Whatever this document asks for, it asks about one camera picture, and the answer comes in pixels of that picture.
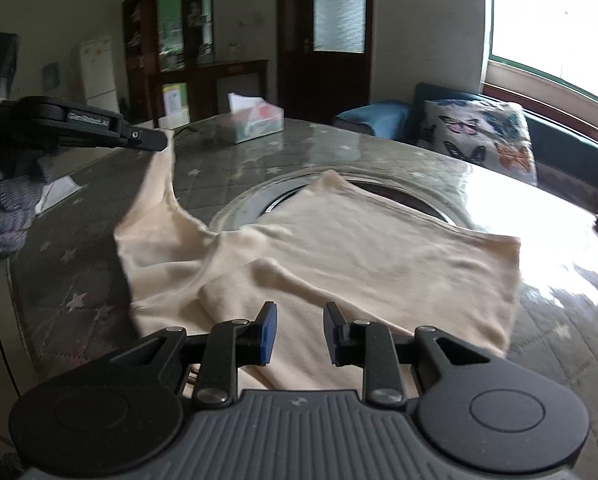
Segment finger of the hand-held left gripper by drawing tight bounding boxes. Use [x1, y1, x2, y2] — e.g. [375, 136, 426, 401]
[122, 125, 173, 152]

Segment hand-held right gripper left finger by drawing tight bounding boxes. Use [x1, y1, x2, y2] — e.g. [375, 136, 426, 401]
[112, 301, 278, 408]

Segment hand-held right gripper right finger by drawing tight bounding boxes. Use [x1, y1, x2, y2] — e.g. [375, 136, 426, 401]
[324, 301, 497, 408]

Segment cream fleece garment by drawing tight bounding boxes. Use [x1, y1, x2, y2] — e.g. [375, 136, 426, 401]
[113, 130, 522, 391]

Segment person's left hand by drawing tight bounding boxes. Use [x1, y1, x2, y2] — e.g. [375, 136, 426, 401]
[0, 150, 54, 261]

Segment yellow green box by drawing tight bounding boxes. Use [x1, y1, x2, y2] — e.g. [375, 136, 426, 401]
[161, 81, 189, 118]

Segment white refrigerator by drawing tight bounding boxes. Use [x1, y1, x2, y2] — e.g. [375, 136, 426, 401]
[79, 36, 119, 111]

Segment white paper sheet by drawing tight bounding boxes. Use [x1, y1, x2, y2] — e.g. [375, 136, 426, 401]
[34, 175, 82, 213]

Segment dark wooden bookshelf cabinet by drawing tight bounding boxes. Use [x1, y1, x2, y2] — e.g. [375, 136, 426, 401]
[122, 0, 270, 128]

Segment tissue box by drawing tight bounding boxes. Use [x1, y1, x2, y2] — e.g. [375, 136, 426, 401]
[227, 92, 285, 143]

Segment blue sofa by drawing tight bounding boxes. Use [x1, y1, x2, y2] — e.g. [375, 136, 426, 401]
[333, 82, 598, 196]

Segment dark wooden door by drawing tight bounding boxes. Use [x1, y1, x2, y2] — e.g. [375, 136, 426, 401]
[277, 0, 372, 123]

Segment butterfly print pillow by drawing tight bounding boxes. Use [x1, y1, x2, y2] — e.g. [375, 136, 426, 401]
[416, 99, 538, 187]

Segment green framed window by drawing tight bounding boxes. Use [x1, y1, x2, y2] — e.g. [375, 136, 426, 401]
[489, 0, 598, 111]

